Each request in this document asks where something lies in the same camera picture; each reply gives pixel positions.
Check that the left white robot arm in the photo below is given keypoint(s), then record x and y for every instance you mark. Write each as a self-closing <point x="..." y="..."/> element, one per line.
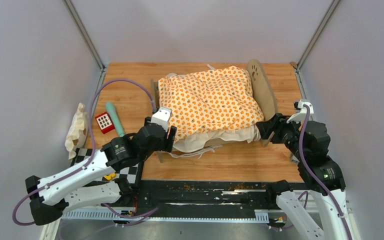
<point x="51" y="197"/>

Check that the teal cylinder toy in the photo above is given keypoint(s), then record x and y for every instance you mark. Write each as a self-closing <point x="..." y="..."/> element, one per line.
<point x="111" y="110"/>

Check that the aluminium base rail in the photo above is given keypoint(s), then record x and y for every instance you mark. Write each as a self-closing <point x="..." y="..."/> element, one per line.
<point x="168" y="199"/>

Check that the white duck pillow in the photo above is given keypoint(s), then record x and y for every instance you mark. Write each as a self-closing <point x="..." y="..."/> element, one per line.
<point x="77" y="133"/>

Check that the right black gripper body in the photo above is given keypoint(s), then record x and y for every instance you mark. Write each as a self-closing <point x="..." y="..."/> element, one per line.
<point x="285" y="132"/>

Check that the red window toy block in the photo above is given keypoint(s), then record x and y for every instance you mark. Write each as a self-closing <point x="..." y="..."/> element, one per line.
<point x="105" y="123"/>

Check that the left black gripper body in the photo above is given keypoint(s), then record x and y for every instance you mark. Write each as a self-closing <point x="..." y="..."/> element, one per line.
<point x="166" y="144"/>

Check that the yellow duck print blanket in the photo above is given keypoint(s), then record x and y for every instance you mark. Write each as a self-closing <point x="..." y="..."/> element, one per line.
<point x="208" y="106"/>

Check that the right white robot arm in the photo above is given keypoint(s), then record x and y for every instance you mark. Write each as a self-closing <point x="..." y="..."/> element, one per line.
<point x="309" y="141"/>

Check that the wooden pet bed frame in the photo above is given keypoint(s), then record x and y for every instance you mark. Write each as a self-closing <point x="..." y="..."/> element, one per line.
<point x="261" y="93"/>

